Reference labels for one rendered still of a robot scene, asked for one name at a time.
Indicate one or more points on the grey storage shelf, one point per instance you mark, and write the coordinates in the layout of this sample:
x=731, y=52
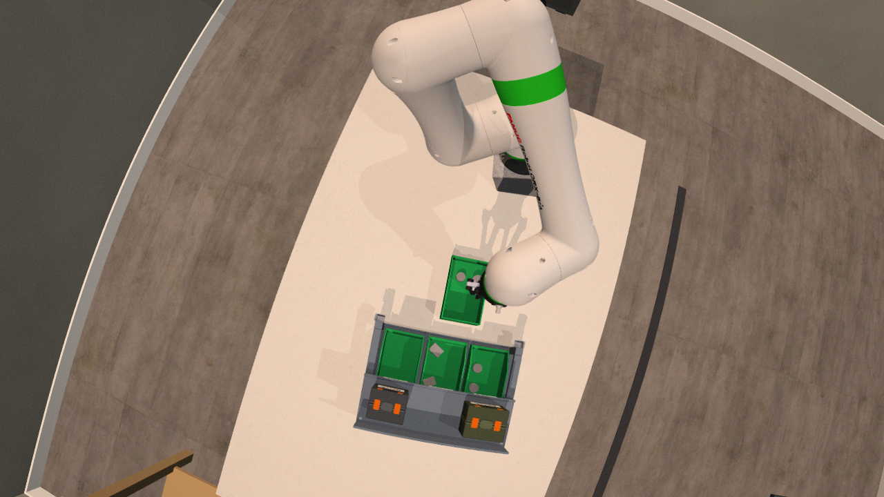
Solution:
x=433, y=414

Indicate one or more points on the green open-front bin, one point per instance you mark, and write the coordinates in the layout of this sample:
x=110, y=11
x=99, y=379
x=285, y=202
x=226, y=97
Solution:
x=492, y=379
x=458, y=304
x=448, y=368
x=400, y=356

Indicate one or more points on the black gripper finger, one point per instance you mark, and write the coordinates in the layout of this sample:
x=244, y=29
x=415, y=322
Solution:
x=472, y=286

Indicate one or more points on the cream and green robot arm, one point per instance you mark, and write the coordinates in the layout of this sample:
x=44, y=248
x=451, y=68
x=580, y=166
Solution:
x=530, y=115

